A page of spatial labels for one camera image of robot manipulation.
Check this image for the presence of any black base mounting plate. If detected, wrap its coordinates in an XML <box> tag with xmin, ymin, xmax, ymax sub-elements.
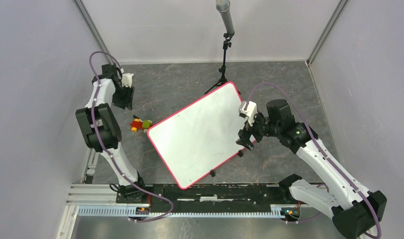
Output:
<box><xmin>109</xmin><ymin>183</ymin><xmax>300</xmax><ymax>214</ymax></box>

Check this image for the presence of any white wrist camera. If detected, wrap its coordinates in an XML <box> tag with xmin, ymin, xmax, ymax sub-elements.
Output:
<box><xmin>238</xmin><ymin>101</ymin><xmax>258</xmax><ymax>126</ymax></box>
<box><xmin>120</xmin><ymin>68</ymin><xmax>134</xmax><ymax>88</ymax></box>

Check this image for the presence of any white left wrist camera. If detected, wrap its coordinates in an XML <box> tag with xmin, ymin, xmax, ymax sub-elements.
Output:
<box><xmin>120</xmin><ymin>68</ymin><xmax>134</xmax><ymax>88</ymax></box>

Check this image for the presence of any red yellow toy car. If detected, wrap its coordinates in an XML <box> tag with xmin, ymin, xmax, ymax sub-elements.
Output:
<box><xmin>130</xmin><ymin>115</ymin><xmax>153</xmax><ymax>133</ymax></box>

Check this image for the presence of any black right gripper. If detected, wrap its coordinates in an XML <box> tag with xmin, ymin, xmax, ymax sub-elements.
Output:
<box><xmin>235</xmin><ymin>111</ymin><xmax>281</xmax><ymax>150</ymax></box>

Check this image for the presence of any black tripod stand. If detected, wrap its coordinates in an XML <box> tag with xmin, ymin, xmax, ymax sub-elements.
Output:
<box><xmin>204</xmin><ymin>33</ymin><xmax>234</xmax><ymax>95</ymax></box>

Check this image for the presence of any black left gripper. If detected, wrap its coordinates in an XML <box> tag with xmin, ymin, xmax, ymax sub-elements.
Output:
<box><xmin>112</xmin><ymin>84</ymin><xmax>135</xmax><ymax>111</ymax></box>

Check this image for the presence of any white toothed cable rail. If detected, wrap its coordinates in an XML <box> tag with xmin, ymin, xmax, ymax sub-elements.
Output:
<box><xmin>78</xmin><ymin>205</ymin><xmax>297</xmax><ymax>219</ymax></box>

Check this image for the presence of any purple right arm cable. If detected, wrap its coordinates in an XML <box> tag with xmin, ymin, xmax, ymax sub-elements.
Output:
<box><xmin>244</xmin><ymin>82</ymin><xmax>382</xmax><ymax>239</ymax></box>

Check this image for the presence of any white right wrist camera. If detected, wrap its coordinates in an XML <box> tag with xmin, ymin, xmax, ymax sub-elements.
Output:
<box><xmin>238</xmin><ymin>101</ymin><xmax>258</xmax><ymax>126</ymax></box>

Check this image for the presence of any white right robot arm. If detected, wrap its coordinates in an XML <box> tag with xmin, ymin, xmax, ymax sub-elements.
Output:
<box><xmin>237</xmin><ymin>99</ymin><xmax>387</xmax><ymax>239</ymax></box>

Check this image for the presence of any pink framed whiteboard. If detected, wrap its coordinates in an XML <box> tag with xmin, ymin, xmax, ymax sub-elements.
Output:
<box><xmin>147</xmin><ymin>82</ymin><xmax>245</xmax><ymax>190</ymax></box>

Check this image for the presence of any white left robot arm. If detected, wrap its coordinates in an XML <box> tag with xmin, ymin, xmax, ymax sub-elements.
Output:
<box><xmin>75</xmin><ymin>64</ymin><xmax>147</xmax><ymax>203</ymax></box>

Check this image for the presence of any silver microphone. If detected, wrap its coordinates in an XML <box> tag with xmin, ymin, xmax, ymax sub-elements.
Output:
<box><xmin>215</xmin><ymin>0</ymin><xmax>235</xmax><ymax>35</ymax></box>

